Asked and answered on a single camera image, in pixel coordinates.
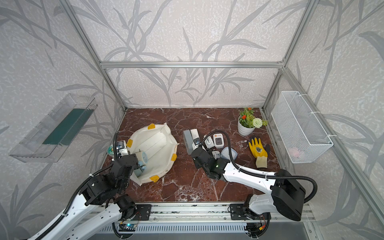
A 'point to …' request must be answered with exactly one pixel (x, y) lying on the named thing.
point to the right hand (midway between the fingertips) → (197, 152)
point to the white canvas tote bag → (160, 146)
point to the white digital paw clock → (218, 140)
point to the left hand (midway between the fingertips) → (132, 153)
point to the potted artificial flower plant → (247, 122)
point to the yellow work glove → (259, 152)
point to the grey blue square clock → (188, 140)
